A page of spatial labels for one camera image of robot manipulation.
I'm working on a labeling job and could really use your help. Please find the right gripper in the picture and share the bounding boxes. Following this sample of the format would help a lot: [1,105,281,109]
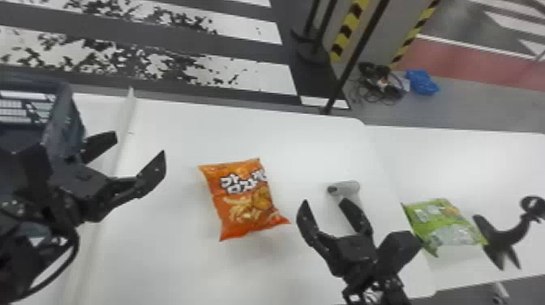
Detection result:
[296,197,381,279]

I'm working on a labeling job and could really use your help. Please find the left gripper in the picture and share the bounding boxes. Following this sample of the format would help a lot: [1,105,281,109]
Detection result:
[47,130,167,224]

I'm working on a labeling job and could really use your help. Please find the hand scanner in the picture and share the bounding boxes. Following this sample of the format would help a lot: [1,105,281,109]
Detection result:
[326,179,361,197]

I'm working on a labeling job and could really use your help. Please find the blue basket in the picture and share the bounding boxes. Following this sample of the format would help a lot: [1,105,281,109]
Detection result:
[0,78,88,164]

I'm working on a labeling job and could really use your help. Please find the orange snack packet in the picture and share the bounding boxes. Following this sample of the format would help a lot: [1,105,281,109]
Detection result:
[198,157,292,243]

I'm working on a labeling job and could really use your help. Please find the green snack packet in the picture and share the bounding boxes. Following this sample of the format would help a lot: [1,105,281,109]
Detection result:
[401,197,489,258]

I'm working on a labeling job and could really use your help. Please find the black stand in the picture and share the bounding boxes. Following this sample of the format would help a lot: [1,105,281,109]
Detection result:
[472,195,545,272]

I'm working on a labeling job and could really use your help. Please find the blue bag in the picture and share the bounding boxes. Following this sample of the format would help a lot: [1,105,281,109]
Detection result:
[404,68,440,97]

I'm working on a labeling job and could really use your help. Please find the black floor cable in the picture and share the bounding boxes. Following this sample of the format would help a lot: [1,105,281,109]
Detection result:
[351,61,408,106]

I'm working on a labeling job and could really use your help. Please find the yellow black striped post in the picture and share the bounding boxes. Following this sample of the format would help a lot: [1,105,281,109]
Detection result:
[328,0,372,63]
[388,0,442,70]

